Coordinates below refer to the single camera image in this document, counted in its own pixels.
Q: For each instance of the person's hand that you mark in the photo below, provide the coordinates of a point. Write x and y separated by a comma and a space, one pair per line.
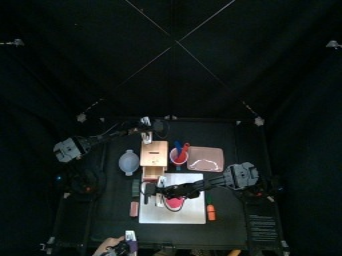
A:
105, 246

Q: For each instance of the flat pink dough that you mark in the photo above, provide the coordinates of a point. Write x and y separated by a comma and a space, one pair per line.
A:
173, 203

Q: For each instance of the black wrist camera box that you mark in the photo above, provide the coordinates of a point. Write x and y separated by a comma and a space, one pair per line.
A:
148, 190

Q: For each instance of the white and purple handheld device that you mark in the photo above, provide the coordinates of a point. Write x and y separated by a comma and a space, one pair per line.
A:
131, 241

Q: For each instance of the pink rectangular toy block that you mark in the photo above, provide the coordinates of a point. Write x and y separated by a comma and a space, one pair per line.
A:
133, 209

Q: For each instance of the red and white toy utensil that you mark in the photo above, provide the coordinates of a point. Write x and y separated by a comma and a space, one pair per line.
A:
184, 148

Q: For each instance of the light wooden drawer cabinet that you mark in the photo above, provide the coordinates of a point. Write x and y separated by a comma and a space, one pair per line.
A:
153, 153

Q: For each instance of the blue toy utensil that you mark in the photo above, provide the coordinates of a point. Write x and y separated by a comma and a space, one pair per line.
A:
177, 146

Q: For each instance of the grey plastic bowl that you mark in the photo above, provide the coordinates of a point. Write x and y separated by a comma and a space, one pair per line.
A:
128, 162

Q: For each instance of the orange toy carrot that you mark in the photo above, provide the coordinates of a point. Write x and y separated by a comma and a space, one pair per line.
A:
211, 211

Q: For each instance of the white cutting board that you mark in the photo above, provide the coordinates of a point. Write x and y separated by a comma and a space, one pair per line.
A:
187, 213

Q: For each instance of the black panel with white text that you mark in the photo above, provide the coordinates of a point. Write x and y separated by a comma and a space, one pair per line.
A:
261, 230

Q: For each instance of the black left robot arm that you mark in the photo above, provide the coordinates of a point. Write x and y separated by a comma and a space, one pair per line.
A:
95, 141

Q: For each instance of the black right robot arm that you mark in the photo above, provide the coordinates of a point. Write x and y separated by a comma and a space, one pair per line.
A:
221, 180

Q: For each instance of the grey frame corner clamp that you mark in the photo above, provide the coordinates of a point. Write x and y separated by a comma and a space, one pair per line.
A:
81, 117
257, 121

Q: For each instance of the green and white toy block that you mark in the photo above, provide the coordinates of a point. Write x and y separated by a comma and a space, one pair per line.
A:
135, 187

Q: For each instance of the red plastic cup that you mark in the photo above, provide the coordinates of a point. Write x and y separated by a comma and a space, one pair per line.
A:
179, 159

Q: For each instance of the red-front wooden drawer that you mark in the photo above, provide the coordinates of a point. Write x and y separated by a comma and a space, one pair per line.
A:
153, 172

